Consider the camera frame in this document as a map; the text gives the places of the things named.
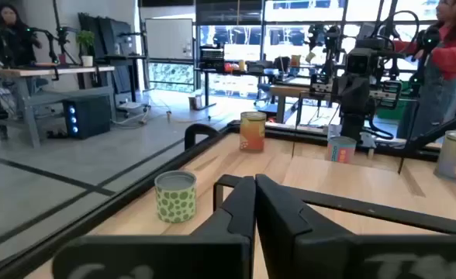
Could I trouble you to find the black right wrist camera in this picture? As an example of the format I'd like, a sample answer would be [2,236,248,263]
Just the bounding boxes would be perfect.
[344,48,375,77]

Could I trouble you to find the pink patterned can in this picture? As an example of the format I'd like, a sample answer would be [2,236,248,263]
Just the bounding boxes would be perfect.
[325,135,358,164]

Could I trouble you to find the person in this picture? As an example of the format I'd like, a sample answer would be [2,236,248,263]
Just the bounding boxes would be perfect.
[392,0,456,140]
[0,2,43,67]

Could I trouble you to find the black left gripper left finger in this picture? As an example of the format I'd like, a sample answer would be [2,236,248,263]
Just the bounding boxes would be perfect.
[52,175,257,279]

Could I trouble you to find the black curved table handle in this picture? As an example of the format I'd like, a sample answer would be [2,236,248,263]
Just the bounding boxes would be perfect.
[184,123,222,150]

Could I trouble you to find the potted green plant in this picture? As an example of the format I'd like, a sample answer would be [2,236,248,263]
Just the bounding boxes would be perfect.
[75,29,96,67]

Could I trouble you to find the black computer tower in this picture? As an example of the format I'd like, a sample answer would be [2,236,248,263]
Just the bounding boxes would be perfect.
[62,95,112,140]

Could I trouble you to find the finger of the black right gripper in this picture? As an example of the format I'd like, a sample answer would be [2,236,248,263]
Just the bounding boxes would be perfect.
[356,75,377,117]
[339,75,359,117]

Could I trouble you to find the black frame wooden shelf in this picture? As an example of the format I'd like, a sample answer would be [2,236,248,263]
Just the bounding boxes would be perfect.
[212,153,456,236]

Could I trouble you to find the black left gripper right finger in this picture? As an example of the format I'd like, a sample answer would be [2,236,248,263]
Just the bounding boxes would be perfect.
[254,173,456,279]

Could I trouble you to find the green dotted can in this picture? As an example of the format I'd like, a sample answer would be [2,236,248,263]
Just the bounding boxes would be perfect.
[154,170,198,224]

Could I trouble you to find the corn label can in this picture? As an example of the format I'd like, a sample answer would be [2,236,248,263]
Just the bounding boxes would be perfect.
[239,111,268,153]

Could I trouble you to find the whiteboard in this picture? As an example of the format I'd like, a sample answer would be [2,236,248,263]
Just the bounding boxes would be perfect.
[145,18,195,61]

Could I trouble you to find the wooden desk grey legs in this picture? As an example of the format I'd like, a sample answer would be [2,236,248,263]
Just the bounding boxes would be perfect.
[0,64,116,149]

